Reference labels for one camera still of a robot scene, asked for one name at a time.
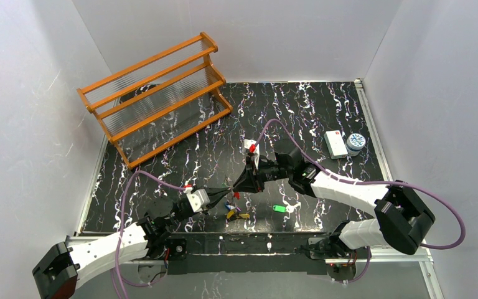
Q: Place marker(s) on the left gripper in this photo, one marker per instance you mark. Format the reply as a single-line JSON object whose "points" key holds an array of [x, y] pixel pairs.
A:
{"points": [[182, 208]]}

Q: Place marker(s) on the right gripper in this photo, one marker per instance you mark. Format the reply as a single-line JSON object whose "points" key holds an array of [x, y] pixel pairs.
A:
{"points": [[254, 177]]}

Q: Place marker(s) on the yellow key tag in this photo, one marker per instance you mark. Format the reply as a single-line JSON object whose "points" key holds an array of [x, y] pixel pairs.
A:
{"points": [[234, 214]]}

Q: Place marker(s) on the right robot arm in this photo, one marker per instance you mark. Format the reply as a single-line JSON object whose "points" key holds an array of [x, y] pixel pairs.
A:
{"points": [[399, 218]]}

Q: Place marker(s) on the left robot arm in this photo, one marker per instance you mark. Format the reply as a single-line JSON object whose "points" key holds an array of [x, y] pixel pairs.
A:
{"points": [[64, 268]]}

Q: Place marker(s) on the loose green key tag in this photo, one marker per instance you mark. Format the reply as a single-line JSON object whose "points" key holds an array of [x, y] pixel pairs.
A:
{"points": [[283, 209]]}

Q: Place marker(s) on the white green small box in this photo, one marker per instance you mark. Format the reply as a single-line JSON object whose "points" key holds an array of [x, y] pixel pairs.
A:
{"points": [[335, 144]]}

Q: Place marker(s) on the orange wooden shelf rack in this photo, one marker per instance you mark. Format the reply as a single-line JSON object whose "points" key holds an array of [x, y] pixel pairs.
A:
{"points": [[159, 101]]}

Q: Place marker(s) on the blue white round tin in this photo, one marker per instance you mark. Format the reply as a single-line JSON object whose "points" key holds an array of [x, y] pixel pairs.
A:
{"points": [[355, 142]]}

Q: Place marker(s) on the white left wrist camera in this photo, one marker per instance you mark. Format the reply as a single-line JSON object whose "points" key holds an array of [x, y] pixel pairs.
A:
{"points": [[197, 198]]}

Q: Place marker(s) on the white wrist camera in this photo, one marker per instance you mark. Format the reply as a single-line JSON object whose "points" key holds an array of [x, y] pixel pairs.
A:
{"points": [[251, 149], [197, 198]]}

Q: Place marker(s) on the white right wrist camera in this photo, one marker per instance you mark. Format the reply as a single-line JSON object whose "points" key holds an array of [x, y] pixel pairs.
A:
{"points": [[251, 149]]}

